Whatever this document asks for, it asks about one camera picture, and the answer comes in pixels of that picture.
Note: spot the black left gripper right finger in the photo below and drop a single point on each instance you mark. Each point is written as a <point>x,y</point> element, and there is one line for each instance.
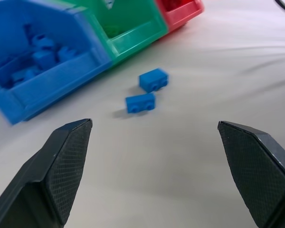
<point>254,173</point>

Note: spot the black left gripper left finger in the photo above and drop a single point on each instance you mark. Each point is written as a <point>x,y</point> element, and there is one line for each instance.
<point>50,173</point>

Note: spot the blue plastic bin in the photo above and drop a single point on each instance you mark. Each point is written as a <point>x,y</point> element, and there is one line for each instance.
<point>61,78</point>

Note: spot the blue toy block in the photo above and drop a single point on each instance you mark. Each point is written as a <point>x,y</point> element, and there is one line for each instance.
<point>67,54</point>
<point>140,104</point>
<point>154,79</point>
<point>22,76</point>
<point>43,42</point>
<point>43,59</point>

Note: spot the green plastic bin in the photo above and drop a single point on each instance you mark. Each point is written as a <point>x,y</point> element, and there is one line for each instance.
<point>133,28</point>

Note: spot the red plastic bin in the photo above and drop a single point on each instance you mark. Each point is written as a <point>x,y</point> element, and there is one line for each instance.
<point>180,12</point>

